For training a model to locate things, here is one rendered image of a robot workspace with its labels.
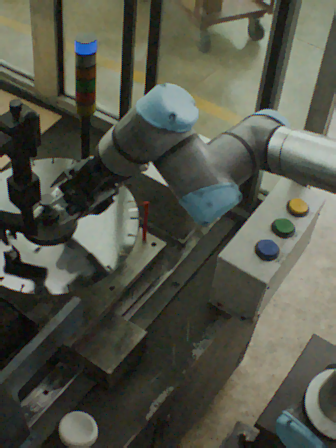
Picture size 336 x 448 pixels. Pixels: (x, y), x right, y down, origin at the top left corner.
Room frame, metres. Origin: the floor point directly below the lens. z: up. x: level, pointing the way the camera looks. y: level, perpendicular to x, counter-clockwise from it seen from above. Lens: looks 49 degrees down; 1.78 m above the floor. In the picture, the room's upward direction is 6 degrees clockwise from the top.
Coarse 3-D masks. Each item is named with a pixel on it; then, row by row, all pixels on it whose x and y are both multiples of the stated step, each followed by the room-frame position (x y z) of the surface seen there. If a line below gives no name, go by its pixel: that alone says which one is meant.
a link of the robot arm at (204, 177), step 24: (192, 144) 0.62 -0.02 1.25; (216, 144) 0.64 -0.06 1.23; (240, 144) 0.65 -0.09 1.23; (168, 168) 0.59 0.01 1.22; (192, 168) 0.59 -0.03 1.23; (216, 168) 0.60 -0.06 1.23; (240, 168) 0.62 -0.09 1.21; (192, 192) 0.57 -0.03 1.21; (216, 192) 0.57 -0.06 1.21; (192, 216) 0.56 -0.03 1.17; (216, 216) 0.55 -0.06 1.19
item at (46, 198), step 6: (54, 192) 0.74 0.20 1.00; (42, 198) 0.72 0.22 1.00; (48, 198) 0.72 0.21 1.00; (54, 198) 0.73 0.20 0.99; (42, 204) 0.70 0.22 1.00; (48, 204) 0.70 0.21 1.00; (36, 210) 0.69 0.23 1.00; (42, 210) 0.70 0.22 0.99; (48, 210) 0.70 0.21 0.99; (54, 210) 0.72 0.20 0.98; (60, 210) 0.70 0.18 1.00; (66, 210) 0.70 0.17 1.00; (36, 216) 0.68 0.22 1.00
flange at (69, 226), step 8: (40, 216) 0.70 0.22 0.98; (48, 216) 0.70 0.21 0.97; (56, 216) 0.70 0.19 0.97; (48, 224) 0.69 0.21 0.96; (56, 224) 0.70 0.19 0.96; (64, 224) 0.70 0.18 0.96; (72, 224) 0.70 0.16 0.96; (40, 232) 0.68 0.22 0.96; (48, 232) 0.68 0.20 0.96; (56, 232) 0.68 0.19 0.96; (64, 232) 0.68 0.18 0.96; (72, 232) 0.69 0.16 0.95; (32, 240) 0.66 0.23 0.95; (40, 240) 0.66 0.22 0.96; (48, 240) 0.66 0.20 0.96; (56, 240) 0.67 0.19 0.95
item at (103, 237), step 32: (64, 160) 0.88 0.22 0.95; (0, 192) 0.77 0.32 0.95; (128, 192) 0.80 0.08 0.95; (96, 224) 0.72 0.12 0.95; (128, 224) 0.73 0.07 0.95; (0, 256) 0.62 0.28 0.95; (32, 256) 0.63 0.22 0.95; (64, 256) 0.64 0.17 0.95; (96, 256) 0.65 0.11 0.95; (32, 288) 0.56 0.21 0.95; (64, 288) 0.57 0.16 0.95
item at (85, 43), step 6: (78, 36) 1.02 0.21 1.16; (84, 36) 1.02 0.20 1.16; (90, 36) 1.03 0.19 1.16; (96, 36) 1.03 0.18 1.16; (78, 42) 1.00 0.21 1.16; (84, 42) 1.00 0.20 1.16; (90, 42) 1.00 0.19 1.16; (96, 42) 1.02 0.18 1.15; (78, 48) 1.00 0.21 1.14; (84, 48) 1.00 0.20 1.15; (90, 48) 1.00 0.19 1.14; (96, 48) 1.02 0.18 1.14; (84, 54) 1.00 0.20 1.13
